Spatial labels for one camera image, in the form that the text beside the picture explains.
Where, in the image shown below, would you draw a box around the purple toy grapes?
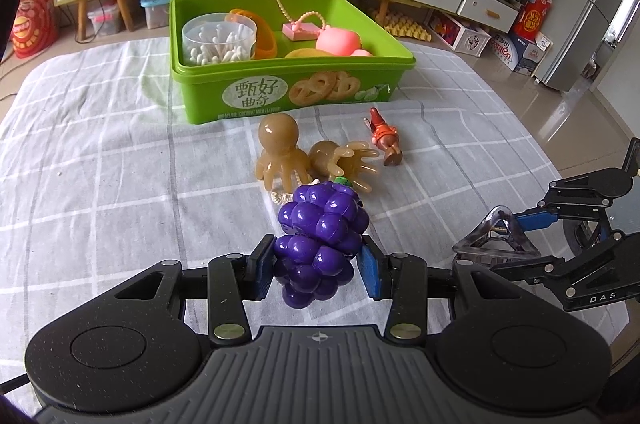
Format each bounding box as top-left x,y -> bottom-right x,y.
273,177 -> 370,309

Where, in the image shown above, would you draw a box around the grey hair claw clip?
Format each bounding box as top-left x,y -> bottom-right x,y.
452,205 -> 541,267

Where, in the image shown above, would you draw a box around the green plastic cookie box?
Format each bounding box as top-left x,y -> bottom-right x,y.
169,0 -> 416,124

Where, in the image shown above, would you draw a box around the pink Melody card box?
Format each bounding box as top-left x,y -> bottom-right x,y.
282,23 -> 322,42

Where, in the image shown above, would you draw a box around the tan octopus toy lying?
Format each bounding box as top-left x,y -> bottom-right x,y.
308,140 -> 380,193

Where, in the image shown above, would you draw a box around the orange figurine toy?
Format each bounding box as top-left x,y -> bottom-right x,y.
364,107 -> 404,166

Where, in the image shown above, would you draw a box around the tan octopus toy upright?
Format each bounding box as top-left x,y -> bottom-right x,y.
255,113 -> 311,194

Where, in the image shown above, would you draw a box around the checked grey table cloth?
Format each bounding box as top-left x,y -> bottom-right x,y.
1,38 -> 575,380

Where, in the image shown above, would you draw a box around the clear cotton swab jar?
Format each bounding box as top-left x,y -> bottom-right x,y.
182,12 -> 257,66

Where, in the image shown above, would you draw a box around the pink round toy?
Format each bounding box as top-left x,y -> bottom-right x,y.
316,26 -> 371,58

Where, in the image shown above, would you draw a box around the red round bucket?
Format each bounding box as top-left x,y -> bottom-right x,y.
11,0 -> 58,58

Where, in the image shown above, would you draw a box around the gold spiral hair tie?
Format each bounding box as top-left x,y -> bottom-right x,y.
268,175 -> 321,207

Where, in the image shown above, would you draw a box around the orange plastic ring lid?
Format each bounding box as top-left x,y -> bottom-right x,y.
231,9 -> 278,60

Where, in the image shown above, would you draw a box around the pink bead chain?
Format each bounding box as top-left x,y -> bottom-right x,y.
271,0 -> 329,36

